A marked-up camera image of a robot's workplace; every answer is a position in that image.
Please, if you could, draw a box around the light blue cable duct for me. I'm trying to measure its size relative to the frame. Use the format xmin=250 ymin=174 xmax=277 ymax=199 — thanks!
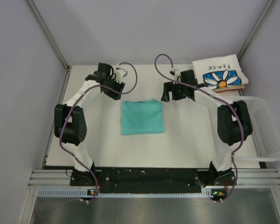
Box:
xmin=37 ymin=187 xmax=214 ymax=199

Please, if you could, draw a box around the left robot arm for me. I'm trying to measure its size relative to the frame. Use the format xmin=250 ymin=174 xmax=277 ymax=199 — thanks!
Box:
xmin=54 ymin=63 xmax=127 ymax=185

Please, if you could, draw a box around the purple cable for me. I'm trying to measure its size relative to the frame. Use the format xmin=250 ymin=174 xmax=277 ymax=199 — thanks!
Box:
xmin=154 ymin=54 xmax=245 ymax=201
xmin=58 ymin=62 xmax=138 ymax=201

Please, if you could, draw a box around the teal t shirt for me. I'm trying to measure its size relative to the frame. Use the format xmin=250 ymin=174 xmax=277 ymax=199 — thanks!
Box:
xmin=121 ymin=99 xmax=165 ymax=135

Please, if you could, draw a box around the folded red t shirt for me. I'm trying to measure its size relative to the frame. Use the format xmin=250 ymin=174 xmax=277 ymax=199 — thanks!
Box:
xmin=212 ymin=85 xmax=245 ymax=93

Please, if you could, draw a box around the left aluminium frame post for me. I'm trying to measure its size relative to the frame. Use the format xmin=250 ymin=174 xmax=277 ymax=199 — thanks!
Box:
xmin=25 ymin=0 xmax=70 ymax=71

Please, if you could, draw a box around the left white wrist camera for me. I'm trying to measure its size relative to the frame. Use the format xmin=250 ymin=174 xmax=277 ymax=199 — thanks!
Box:
xmin=114 ymin=63 xmax=128 ymax=83

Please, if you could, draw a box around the aluminium frame post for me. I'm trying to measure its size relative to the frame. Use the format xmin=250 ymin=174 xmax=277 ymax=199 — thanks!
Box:
xmin=237 ymin=0 xmax=276 ymax=61
xmin=25 ymin=0 xmax=70 ymax=71

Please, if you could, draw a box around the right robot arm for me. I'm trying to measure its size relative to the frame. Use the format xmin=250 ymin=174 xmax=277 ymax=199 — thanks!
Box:
xmin=161 ymin=67 xmax=252 ymax=185

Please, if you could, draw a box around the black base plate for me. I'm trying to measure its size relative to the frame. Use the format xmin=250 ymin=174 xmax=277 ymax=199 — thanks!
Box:
xmin=70 ymin=167 xmax=235 ymax=193

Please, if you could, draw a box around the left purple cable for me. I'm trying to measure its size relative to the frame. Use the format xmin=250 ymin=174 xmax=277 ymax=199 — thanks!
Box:
xmin=58 ymin=62 xmax=138 ymax=201

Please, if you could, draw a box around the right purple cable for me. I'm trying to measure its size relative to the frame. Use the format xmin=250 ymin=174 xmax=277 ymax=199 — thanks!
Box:
xmin=154 ymin=54 xmax=245 ymax=201

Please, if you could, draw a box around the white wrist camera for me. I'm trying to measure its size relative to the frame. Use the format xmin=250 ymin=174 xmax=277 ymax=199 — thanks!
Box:
xmin=114 ymin=63 xmax=128 ymax=83
xmin=169 ymin=67 xmax=182 ymax=82

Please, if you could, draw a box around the white plastic basket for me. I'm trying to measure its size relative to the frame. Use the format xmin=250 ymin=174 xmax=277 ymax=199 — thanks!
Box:
xmin=229 ymin=96 xmax=280 ymax=162

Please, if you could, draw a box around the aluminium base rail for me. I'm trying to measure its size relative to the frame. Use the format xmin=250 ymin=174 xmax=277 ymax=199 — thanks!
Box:
xmin=28 ymin=168 xmax=280 ymax=189

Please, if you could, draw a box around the right aluminium frame post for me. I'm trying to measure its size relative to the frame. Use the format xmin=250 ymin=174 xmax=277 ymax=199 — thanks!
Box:
xmin=237 ymin=0 xmax=276 ymax=61

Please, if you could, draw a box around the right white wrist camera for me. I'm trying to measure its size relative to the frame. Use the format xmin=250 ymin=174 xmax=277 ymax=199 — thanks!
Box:
xmin=169 ymin=67 xmax=182 ymax=82

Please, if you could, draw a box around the folded white daisy t shirt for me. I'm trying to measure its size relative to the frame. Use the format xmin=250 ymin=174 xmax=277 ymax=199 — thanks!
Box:
xmin=192 ymin=54 xmax=249 ymax=90

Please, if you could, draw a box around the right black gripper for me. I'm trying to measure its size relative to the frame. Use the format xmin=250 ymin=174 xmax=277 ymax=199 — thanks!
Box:
xmin=161 ymin=80 xmax=187 ymax=103

